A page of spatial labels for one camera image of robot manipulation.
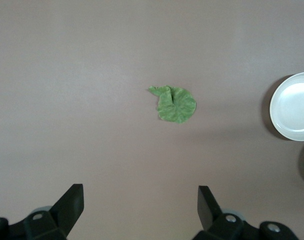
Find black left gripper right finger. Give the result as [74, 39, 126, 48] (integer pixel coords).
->
[197, 185, 300, 240]

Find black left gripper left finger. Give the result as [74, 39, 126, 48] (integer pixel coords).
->
[0, 183, 85, 240]

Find green lettuce leaf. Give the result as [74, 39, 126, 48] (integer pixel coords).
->
[148, 84, 198, 125]

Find beige round plate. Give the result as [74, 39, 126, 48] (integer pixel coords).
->
[269, 71, 304, 142]

